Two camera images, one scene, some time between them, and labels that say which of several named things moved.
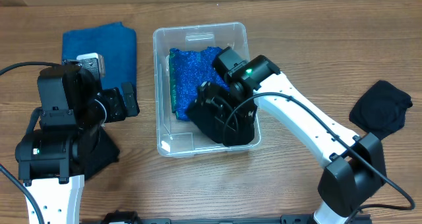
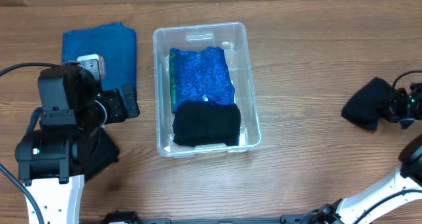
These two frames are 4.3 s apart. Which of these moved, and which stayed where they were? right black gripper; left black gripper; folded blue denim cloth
Moved: right black gripper
Stayed: left black gripper; folded blue denim cloth
